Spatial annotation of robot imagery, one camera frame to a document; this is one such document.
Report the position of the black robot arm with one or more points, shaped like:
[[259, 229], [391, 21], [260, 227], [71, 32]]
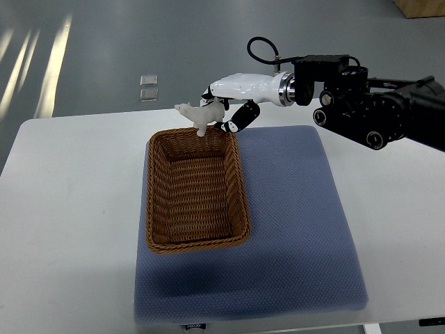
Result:
[[370, 111]]

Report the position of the white bear figurine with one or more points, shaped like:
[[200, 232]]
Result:
[[201, 116]]

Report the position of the upper metal floor plate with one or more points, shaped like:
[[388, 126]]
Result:
[[148, 80]]

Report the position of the brown wicker basket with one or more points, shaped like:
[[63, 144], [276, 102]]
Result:
[[196, 198]]

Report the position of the black mat label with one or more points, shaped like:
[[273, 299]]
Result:
[[188, 327]]

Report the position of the blue quilted mat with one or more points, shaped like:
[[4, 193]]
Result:
[[300, 257]]

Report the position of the wooden box corner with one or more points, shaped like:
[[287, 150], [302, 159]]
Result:
[[421, 8]]

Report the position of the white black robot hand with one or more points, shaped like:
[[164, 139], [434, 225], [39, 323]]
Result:
[[253, 89]]

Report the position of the black table control panel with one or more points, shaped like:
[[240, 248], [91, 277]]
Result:
[[436, 321]]

